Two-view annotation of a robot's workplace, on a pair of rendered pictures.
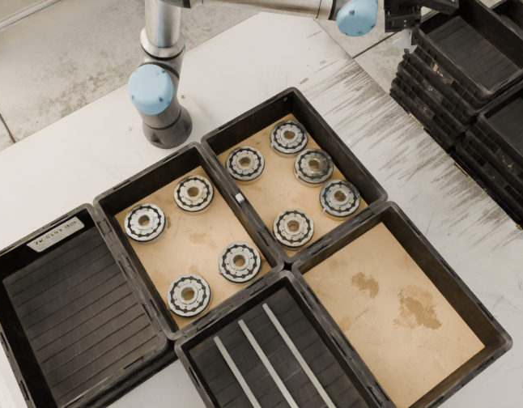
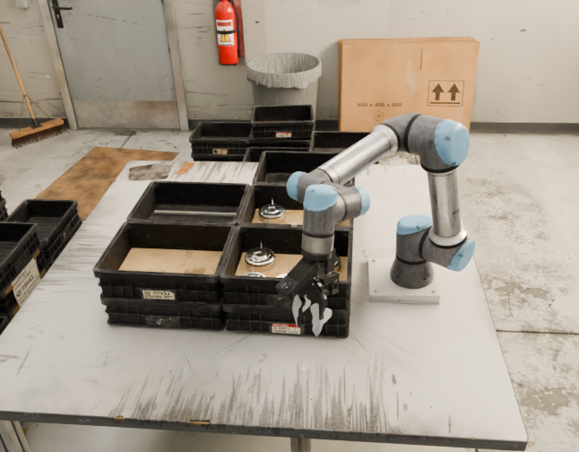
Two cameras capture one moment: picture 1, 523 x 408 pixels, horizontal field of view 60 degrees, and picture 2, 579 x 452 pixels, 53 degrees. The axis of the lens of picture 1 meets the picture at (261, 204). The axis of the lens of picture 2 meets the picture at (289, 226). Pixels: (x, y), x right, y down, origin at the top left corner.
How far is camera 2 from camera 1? 1.94 m
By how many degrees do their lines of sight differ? 74
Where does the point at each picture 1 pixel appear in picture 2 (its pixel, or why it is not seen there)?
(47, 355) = not seen: hidden behind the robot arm
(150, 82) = (413, 221)
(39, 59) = not seen: outside the picture
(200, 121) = (401, 291)
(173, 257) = (299, 220)
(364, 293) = (191, 269)
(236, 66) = (449, 346)
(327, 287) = (213, 258)
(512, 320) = (89, 359)
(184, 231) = not seen: hidden behind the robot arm
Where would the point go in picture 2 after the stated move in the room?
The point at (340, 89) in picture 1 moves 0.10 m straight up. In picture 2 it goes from (360, 398) to (362, 372)
